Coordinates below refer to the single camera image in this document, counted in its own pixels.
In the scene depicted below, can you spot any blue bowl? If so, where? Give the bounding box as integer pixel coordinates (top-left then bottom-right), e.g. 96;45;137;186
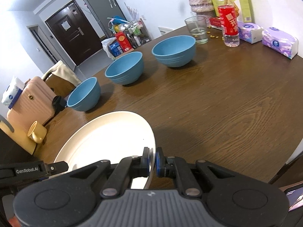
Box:
151;35;196;68
105;51;144;85
67;77;101;112

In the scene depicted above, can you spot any yellow ceramic mug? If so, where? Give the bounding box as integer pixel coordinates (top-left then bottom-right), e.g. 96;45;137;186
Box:
27;121;47;144

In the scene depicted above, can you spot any pink ribbed suitcase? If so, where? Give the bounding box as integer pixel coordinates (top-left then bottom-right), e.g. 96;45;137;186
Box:
7;76;56;132

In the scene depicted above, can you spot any white blue tissue pack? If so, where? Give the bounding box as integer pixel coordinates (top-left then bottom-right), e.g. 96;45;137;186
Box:
2;77;25;109

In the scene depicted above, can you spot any black cylindrical cup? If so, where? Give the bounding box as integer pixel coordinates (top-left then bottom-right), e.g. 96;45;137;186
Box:
52;96;67;116

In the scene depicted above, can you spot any wooden chair with beige cloth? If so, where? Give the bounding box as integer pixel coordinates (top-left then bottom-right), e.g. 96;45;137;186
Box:
42;60;82;98

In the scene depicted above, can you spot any blue carton box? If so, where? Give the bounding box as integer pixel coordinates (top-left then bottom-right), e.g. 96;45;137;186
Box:
108;40;123;58

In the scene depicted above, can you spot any red gift box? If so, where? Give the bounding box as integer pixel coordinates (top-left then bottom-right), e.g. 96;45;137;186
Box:
115;32;133;52

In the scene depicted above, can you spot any white plastic bag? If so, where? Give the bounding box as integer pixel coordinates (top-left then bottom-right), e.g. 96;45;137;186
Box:
101;37;116;59

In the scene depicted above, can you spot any white leaning board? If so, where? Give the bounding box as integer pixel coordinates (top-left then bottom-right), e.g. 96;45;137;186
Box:
158;26;174;35

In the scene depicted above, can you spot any red label water bottle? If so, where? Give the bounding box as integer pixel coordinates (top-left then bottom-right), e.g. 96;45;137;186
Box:
217;0;240;48

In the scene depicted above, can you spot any clear drinking glass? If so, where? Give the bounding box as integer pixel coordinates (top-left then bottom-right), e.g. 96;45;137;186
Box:
184;15;208;44

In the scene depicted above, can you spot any red cigarette box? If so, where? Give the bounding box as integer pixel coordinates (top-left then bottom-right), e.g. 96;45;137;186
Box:
209;17;222;30

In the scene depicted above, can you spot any dark brown entrance door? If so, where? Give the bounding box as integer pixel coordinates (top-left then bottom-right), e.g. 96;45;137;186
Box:
46;0;102;66

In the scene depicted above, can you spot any far purple tissue pack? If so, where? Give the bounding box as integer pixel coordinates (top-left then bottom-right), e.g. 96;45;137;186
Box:
238;21;263;44

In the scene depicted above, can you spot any purple tissue pack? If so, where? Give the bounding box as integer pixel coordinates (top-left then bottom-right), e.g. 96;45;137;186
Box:
238;21;263;44
262;27;298;59

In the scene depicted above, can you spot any pink marbled vase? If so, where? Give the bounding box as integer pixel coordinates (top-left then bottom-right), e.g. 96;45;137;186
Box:
189;0;215;27

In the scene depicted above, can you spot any near purple tissue pack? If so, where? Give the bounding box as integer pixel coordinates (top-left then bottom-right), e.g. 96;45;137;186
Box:
262;27;298;59

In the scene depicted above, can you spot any grey refrigerator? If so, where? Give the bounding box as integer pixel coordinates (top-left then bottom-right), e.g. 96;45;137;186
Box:
84;0;126;37

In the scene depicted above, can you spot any wire storage rack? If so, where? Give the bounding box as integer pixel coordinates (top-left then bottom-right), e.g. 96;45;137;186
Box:
123;20;152;49

